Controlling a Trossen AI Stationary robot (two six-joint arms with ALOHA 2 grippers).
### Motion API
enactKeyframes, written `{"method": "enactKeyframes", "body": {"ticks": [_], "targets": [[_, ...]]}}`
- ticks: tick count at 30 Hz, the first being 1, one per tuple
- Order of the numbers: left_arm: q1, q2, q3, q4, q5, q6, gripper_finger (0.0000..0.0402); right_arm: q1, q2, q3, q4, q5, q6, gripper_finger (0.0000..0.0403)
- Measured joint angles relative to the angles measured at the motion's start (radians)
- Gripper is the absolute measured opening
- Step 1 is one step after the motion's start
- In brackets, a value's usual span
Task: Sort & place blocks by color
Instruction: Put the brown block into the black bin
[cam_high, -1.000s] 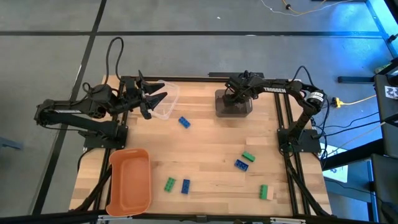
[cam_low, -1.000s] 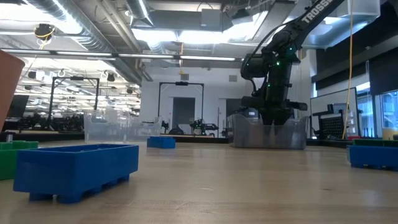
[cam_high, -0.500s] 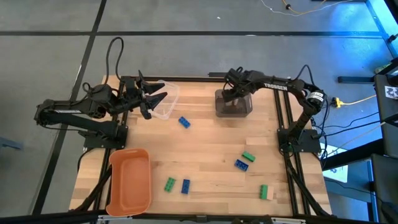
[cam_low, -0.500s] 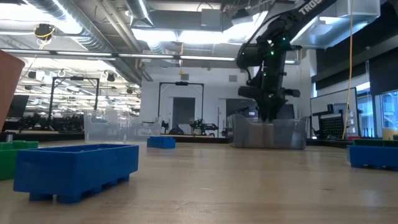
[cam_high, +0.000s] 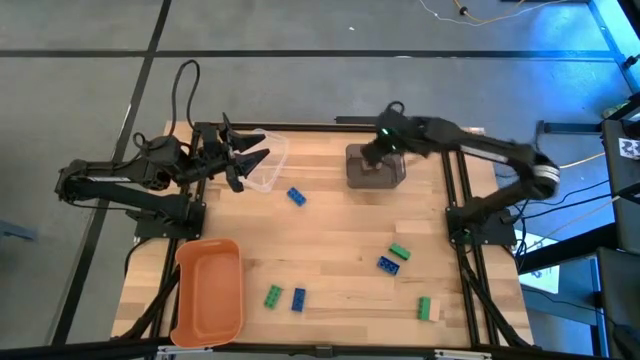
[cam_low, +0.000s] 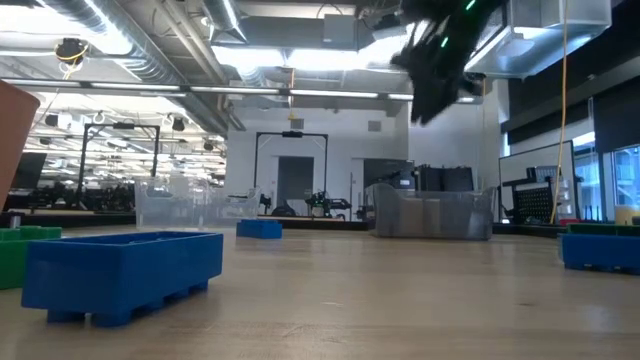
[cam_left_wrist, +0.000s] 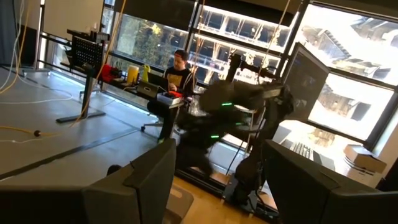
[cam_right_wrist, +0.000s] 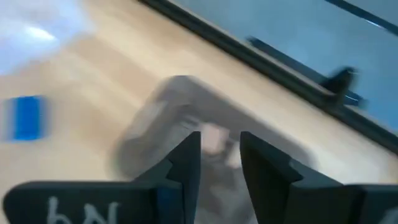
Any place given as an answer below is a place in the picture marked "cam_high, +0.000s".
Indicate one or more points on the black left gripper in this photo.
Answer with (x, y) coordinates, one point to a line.
(212, 150)

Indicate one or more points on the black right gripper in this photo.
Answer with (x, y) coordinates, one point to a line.
(387, 137)

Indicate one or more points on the blue toy building block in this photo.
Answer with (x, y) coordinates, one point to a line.
(296, 196)
(388, 265)
(298, 300)

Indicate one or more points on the green toy building block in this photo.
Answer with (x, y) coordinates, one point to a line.
(424, 308)
(400, 251)
(273, 296)

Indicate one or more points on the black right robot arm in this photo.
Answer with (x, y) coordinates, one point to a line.
(475, 145)

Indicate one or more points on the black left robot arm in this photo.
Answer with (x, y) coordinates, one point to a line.
(125, 172)

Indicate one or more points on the grey plastic bin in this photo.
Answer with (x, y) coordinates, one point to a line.
(395, 175)

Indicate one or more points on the clear plastic container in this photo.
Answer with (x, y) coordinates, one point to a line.
(277, 150)

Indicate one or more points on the black flat bar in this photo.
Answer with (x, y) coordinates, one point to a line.
(355, 120)

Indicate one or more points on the orange plastic bin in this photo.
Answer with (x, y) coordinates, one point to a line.
(210, 300)

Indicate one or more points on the white paper sheet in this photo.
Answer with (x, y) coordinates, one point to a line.
(545, 272)

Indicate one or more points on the black and white marker tag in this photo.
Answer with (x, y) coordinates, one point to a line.
(630, 149)

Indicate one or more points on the black aluminium table frame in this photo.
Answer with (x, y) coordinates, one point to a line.
(310, 128)

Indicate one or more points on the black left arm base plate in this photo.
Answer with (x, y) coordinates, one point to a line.
(150, 231)

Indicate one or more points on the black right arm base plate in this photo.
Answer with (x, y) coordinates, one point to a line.
(500, 235)

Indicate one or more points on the black camera mount beam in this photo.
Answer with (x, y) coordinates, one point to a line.
(100, 350)

